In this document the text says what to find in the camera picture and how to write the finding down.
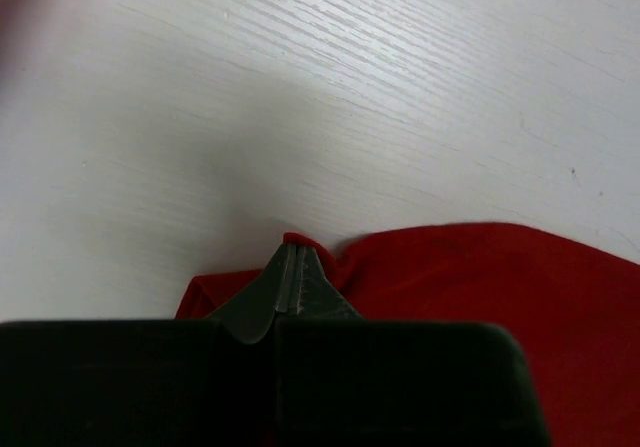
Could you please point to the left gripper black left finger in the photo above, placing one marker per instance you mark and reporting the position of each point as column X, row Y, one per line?
column 198, row 382

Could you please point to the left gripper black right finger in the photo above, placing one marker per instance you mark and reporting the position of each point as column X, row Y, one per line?
column 343, row 380

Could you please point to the red t shirt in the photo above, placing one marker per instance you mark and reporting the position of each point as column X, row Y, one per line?
column 574, row 307

